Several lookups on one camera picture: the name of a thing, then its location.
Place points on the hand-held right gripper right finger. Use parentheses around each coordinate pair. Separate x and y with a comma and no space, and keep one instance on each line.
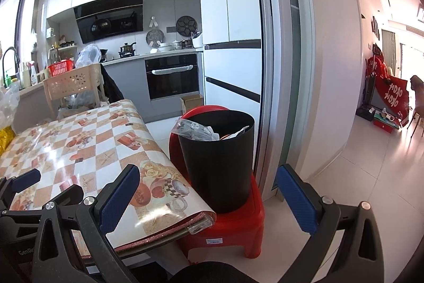
(294,196)

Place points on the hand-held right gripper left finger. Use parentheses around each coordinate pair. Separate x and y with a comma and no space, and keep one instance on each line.
(119,193)

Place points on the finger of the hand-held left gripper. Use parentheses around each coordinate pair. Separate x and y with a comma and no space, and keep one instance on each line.
(25,178)
(71,194)

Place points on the black trash bin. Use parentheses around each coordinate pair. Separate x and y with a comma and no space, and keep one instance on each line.
(218,170)

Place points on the clear plastic packaging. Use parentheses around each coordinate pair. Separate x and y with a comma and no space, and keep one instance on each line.
(195,130)

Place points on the gold foil bag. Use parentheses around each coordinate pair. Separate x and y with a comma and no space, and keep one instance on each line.
(6,138)

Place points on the checked printed tablecloth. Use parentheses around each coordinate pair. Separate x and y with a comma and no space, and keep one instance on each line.
(99,150)

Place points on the red plastic stool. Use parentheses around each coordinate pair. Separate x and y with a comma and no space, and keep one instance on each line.
(232,230)

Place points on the clear plastic bags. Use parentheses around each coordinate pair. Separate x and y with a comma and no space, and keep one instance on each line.
(8,104)

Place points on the white spray bottle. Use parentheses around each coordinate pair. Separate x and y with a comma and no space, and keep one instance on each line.
(33,77)

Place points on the black cloth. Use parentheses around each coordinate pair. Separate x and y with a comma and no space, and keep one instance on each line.
(111,87)

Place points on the beige plastic chair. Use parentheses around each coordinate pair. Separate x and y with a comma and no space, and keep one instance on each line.
(71,82)

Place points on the black flat box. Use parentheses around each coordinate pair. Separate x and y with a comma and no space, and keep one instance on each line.
(365,113)

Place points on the red flat box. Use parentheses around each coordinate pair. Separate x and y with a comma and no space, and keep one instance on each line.
(384,126)

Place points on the cardboard box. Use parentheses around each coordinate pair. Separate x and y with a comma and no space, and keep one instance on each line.
(192,104)

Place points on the red plastic basket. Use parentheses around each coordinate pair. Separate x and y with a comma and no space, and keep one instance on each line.
(61,68)

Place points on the black built-in oven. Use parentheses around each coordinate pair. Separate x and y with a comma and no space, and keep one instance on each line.
(172,84)

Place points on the black kitchen faucet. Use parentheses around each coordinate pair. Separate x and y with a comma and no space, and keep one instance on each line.
(10,48)

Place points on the clear bag on counter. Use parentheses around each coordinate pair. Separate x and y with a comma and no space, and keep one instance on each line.
(88,56)

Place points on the red banner decorations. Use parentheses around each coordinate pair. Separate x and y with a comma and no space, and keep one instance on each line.
(389,90)

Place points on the black cooking pot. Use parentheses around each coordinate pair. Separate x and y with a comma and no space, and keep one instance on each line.
(127,50)

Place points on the kitchen window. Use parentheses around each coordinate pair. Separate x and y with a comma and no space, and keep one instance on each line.
(10,21)

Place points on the grey round trivet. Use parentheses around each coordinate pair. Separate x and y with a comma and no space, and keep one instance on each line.
(154,37)

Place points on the brown dining chair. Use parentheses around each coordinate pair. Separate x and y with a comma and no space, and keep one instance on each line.
(415,85)

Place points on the white rice cooker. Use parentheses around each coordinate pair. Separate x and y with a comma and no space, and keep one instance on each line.
(197,41)

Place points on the grey curtain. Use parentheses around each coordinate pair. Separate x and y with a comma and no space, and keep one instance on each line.
(389,54)

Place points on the black range hood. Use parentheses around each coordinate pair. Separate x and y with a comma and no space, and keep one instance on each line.
(109,21)

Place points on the dark round pan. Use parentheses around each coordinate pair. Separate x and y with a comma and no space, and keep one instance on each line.
(186,26)

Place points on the white refrigerator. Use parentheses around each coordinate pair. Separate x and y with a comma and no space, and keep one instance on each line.
(228,4)

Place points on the grey sliding door frame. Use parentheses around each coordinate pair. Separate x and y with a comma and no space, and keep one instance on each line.
(281,54)

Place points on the white wall hook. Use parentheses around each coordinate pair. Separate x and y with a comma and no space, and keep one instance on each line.
(153,21)

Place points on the wall pictures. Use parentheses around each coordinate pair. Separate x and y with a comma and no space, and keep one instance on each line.
(375,27)

